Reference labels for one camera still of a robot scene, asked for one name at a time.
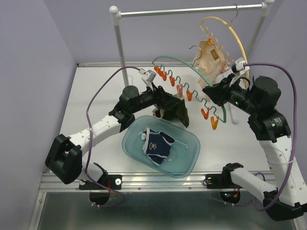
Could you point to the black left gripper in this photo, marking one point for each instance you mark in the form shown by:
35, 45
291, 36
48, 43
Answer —
159, 95

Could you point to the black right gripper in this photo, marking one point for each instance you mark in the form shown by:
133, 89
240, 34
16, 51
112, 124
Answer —
219, 92

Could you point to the olive green underwear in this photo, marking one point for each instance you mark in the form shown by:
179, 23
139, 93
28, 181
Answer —
180, 110

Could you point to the green clip hanger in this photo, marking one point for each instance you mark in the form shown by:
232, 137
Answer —
161, 72

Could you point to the beige underwear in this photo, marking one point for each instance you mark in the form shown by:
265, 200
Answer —
209, 60

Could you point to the navy blue underwear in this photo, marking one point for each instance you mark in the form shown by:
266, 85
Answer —
157, 145

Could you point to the yellow clip hanger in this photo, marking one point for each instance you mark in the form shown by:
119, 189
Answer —
226, 55

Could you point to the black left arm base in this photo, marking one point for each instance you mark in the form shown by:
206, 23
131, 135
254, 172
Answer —
100, 197

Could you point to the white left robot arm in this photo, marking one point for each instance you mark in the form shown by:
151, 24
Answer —
65, 155

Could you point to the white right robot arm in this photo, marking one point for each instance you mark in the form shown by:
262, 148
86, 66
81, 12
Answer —
288, 199

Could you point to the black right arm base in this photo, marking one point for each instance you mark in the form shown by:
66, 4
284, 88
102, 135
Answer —
232, 194

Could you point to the translucent blue plastic basin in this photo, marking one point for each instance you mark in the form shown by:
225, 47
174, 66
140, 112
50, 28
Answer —
183, 154

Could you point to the white metal clothes rack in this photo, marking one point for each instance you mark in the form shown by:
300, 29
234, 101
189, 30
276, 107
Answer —
117, 15

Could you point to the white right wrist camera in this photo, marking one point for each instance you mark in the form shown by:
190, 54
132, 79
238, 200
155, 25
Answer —
238, 69

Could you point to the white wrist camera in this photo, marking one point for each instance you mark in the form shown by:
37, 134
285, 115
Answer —
238, 69
147, 77

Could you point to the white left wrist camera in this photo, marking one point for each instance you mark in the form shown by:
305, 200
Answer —
147, 77

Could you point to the aluminium mounting rail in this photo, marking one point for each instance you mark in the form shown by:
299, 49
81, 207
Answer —
133, 182

